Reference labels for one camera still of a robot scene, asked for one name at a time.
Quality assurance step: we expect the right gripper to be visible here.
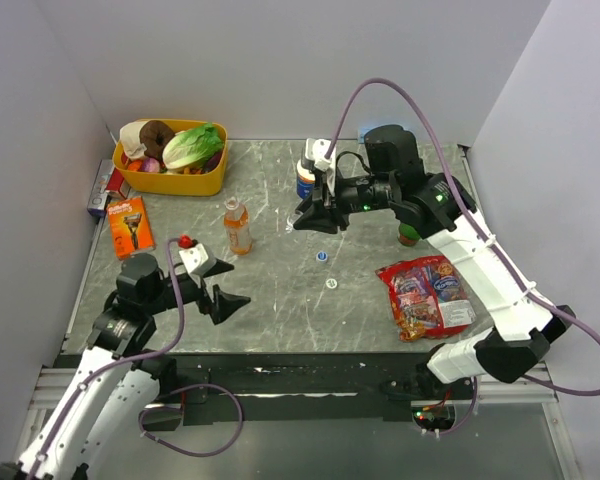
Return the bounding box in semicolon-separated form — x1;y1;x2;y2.
292;166;396;236

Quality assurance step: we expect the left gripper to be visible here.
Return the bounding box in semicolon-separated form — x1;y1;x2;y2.
145;258;251;322

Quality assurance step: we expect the orange drink bottle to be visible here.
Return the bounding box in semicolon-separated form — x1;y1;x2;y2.
224;197;253;255

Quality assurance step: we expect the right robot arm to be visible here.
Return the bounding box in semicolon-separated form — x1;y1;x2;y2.
294;125;568;399

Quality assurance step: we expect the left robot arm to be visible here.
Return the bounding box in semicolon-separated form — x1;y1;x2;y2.
0;244;250;479

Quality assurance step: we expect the green glass bottle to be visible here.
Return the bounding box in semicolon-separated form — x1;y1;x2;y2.
398;223;420;247

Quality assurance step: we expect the toilet paper roll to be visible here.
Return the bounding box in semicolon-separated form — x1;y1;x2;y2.
296;157;315;199

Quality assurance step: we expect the blue tissue pack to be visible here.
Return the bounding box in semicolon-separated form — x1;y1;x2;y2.
357;128;370;144

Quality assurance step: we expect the orange razor box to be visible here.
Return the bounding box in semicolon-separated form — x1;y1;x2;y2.
107;197;156;260

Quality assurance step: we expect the yellow plastic bin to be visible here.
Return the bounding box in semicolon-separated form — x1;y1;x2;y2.
113;119;228;197

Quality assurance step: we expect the toy lettuce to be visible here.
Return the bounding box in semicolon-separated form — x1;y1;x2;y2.
162;123;224;171

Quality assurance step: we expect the purple toy onion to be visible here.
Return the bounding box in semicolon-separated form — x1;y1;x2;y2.
140;157;162;173

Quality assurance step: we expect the red small box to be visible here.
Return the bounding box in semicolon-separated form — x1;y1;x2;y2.
105;169;131;200

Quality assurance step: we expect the red snack bag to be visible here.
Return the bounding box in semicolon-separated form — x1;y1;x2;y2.
376;255;476;343

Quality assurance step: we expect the purple white box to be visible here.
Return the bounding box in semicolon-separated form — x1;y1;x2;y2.
87;159;114;218

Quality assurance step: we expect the brown plush donut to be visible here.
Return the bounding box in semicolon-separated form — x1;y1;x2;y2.
139;120;175;161

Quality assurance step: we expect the beige plush toy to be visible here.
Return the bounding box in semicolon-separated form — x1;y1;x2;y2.
119;120;148;161

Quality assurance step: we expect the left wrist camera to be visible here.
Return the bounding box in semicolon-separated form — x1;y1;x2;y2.
177;235;217;277

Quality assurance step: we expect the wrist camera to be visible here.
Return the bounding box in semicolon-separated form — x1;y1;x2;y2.
177;235;217;277
304;138;337;195

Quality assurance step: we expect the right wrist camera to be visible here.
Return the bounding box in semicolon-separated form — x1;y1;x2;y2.
304;138;337;195

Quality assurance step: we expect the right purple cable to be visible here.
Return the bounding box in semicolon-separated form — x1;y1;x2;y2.
327;78;600;435

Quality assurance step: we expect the purple cable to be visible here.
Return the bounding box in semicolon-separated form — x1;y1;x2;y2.
327;78;600;435
29;238;244;480

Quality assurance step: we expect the black base frame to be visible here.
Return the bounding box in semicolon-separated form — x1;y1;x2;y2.
52;349;486;426

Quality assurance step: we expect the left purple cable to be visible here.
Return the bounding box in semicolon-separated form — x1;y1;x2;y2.
29;238;244;480

